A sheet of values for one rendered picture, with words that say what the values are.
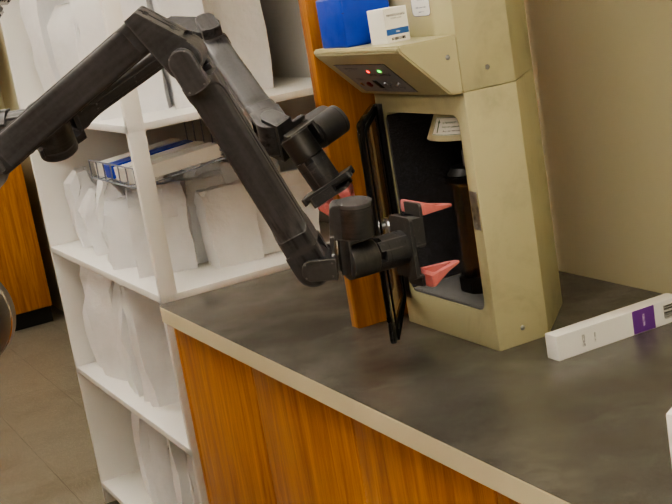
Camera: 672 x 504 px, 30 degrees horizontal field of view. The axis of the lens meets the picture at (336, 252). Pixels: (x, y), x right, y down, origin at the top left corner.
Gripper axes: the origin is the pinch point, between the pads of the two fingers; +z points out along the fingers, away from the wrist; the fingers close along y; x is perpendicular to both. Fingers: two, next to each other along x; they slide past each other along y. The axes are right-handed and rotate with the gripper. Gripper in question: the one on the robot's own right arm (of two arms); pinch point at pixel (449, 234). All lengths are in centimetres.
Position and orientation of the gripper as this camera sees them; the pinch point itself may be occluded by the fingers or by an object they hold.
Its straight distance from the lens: 208.0
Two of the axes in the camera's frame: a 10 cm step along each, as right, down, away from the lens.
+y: -1.6, -9.6, -2.2
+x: -4.6, -1.3, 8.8
